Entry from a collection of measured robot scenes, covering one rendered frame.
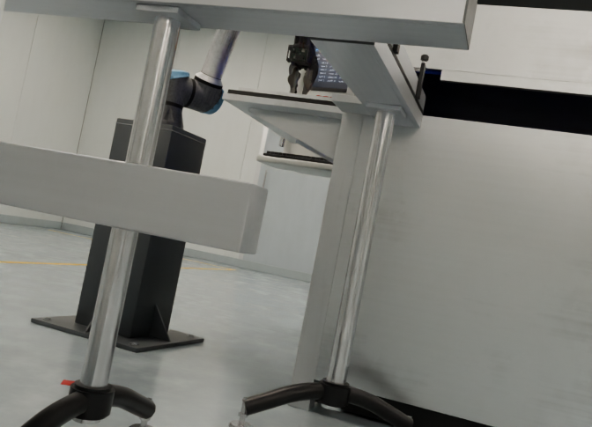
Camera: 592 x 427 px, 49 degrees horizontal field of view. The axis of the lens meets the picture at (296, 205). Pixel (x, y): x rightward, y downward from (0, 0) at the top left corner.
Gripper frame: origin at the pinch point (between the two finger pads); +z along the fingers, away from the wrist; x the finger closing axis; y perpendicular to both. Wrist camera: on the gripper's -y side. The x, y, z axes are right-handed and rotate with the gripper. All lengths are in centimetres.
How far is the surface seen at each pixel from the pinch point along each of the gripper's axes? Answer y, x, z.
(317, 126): 3.2, 9.0, 10.6
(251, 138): -532, -272, -72
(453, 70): 11, 49, -7
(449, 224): 11, 54, 36
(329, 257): 13, 23, 50
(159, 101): 90, 10, 26
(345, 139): 12.6, 21.7, 15.6
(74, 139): -510, -522, -43
